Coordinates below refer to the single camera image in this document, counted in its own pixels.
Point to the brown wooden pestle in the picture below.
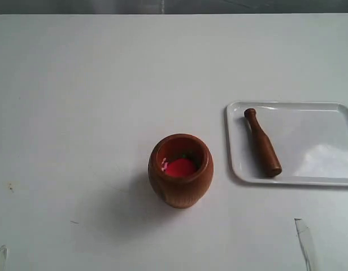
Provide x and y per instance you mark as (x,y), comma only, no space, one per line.
(266,153)

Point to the wooden mortar cup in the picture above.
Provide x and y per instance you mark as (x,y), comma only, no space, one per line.
(181,192)

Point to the white plastic tray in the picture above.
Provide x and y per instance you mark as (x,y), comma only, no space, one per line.
(310,140)

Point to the clear tape strip right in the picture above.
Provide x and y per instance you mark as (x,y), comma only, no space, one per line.
(306,244)

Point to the clear tape strip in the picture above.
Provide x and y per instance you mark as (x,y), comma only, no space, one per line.
(306,244)
(3,253)

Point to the clear tape strip left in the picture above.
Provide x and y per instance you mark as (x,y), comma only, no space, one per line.
(3,253)

